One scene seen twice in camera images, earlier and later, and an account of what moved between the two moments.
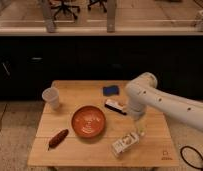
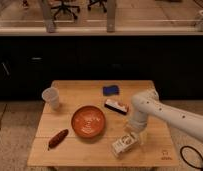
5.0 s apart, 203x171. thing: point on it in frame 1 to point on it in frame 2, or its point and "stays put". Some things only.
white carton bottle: [125, 143] stays put
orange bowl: [88, 121] stays put
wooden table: [88, 123] stays put
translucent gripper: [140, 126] to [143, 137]
